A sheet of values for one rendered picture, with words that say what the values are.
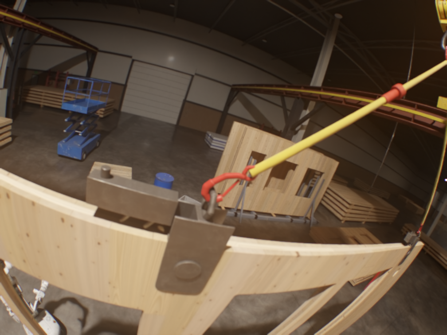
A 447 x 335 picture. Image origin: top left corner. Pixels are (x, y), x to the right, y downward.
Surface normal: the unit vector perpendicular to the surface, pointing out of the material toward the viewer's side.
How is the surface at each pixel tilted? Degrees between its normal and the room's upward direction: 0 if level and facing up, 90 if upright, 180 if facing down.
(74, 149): 90
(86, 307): 0
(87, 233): 90
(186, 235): 90
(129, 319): 0
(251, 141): 90
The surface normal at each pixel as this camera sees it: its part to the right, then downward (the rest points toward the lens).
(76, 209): 0.36, -0.89
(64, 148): 0.25, 0.38
